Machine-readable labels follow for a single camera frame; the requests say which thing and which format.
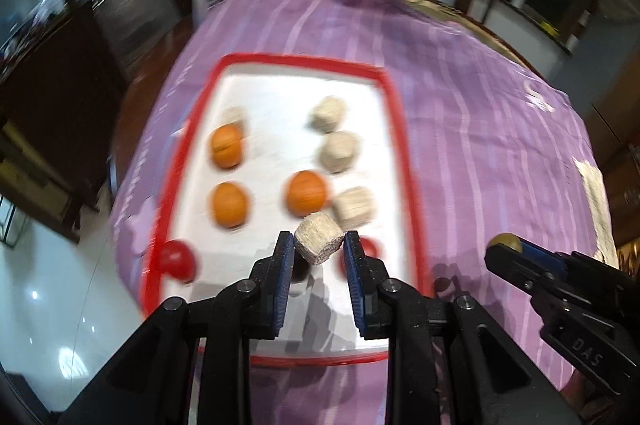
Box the small beige block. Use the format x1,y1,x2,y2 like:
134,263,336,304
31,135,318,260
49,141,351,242
222,106,247,131

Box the green round fruit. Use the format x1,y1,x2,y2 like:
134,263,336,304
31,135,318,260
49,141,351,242
492,232,522,251

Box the person's right hand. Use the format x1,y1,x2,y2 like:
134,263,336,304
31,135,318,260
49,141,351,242
559,370,608,425

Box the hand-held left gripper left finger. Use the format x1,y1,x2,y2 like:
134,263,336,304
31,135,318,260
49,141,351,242
60,231,296,425

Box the large beige block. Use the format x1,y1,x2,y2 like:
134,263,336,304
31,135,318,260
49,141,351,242
310,96,348,133

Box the cream knitted cloth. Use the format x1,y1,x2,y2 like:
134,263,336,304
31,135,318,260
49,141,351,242
574,158,618,263

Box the white tray with red rim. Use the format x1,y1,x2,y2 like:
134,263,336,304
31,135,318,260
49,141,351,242
140,52,426,366

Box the orange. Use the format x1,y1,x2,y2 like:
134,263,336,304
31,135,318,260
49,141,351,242
210,182,250,228
286,170,330,216
210,125,246,170

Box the dark wooden cabinet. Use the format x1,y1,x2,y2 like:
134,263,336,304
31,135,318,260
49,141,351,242
0,10,126,241

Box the red round fruit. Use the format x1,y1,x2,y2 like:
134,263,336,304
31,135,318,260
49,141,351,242
159,240,196,281
357,236,383,262

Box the purple striped tablecloth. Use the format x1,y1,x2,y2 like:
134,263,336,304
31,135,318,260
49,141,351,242
109,0,618,425

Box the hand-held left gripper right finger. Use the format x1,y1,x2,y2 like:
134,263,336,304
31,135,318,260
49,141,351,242
342,230,573,425

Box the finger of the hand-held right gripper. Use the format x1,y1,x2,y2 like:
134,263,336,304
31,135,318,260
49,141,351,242
517,240,571,280
485,242,548,302

